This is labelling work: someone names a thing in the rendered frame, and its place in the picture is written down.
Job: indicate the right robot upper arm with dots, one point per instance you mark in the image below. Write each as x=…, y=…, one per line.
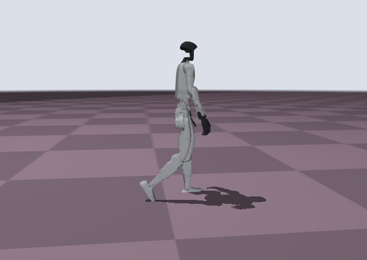
x=188, y=69

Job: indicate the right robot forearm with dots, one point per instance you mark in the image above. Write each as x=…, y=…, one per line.
x=196, y=101

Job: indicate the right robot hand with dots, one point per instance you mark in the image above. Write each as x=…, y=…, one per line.
x=205, y=123

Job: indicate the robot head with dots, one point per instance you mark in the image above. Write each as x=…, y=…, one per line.
x=188, y=47

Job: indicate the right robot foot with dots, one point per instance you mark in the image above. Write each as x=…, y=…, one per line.
x=150, y=193

